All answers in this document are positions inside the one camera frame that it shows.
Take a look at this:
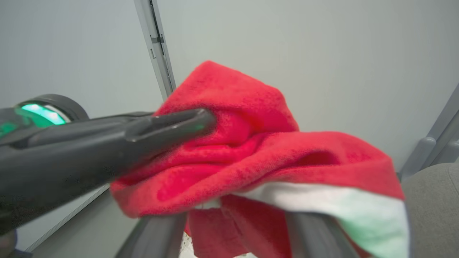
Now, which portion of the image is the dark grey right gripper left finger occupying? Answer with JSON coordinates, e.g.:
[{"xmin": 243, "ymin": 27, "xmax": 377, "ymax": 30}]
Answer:
[{"xmin": 115, "ymin": 212, "xmax": 188, "ymax": 258}]

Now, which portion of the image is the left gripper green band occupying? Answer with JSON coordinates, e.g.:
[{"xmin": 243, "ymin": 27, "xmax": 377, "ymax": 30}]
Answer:
[{"xmin": 0, "ymin": 94, "xmax": 217, "ymax": 235}]

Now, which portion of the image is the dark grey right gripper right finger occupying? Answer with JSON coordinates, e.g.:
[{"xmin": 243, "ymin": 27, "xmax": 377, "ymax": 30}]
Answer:
[{"xmin": 285, "ymin": 211, "xmax": 361, "ymax": 258}]

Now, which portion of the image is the red and white towel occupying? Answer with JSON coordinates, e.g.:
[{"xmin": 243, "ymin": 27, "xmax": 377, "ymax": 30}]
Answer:
[{"xmin": 110, "ymin": 60, "xmax": 410, "ymax": 258}]

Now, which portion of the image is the aluminium frame post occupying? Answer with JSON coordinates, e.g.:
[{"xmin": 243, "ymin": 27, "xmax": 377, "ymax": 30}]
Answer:
[
  {"xmin": 398, "ymin": 84, "xmax": 459, "ymax": 180},
  {"xmin": 134, "ymin": 0, "xmax": 177, "ymax": 101}
]

